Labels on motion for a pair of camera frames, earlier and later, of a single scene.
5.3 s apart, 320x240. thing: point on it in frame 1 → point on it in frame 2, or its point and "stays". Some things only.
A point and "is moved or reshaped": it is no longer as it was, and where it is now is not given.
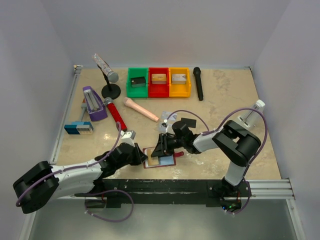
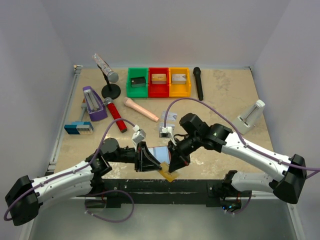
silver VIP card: x=165 y=114 stays
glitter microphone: x=112 y=76 stays
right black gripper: x=163 y=144 → x=176 y=153
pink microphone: x=129 y=102 stays
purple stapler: x=96 y=109 stays
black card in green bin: x=138 y=82 stays
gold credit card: x=152 y=161 is moved or reshaped
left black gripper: x=137 y=155 → x=137 y=157
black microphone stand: x=110 y=90 stays
